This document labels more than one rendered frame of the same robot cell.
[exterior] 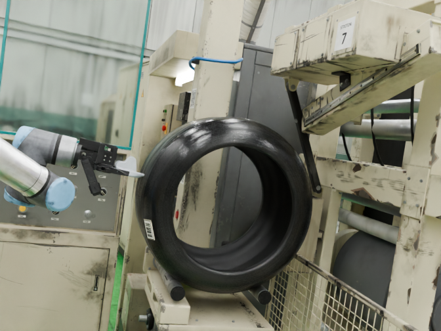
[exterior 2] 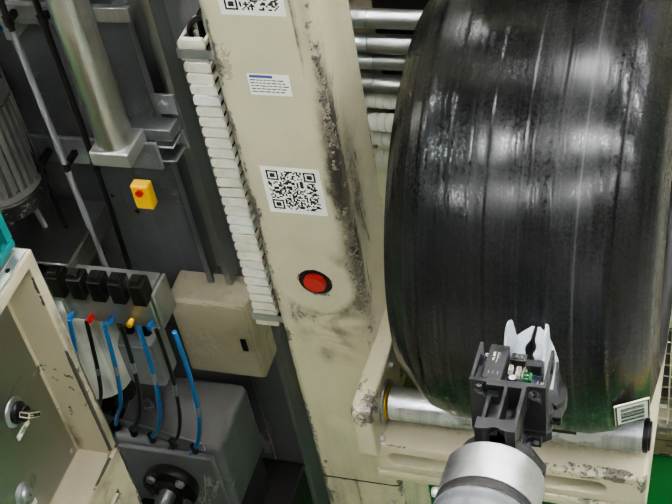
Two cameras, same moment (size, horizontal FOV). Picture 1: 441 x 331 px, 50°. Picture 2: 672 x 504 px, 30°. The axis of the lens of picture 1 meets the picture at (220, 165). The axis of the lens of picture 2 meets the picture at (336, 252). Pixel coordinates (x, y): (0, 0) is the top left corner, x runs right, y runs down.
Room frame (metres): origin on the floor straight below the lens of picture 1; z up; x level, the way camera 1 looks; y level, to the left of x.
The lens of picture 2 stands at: (1.06, 1.00, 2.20)
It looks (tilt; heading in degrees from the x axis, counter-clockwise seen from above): 43 degrees down; 310
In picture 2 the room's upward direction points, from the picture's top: 12 degrees counter-clockwise
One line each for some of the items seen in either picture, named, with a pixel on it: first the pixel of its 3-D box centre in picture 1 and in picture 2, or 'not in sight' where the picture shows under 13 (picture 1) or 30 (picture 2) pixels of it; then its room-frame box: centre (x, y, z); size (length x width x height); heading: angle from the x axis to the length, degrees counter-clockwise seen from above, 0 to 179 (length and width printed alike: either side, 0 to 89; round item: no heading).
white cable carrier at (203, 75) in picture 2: not in sight; (242, 184); (1.92, 0.13, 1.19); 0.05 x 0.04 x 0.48; 106
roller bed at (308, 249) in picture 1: (290, 229); (422, 73); (1.92, -0.32, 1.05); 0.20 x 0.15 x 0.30; 16
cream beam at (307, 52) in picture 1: (340, 50); not in sight; (1.57, -0.33, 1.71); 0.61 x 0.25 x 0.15; 16
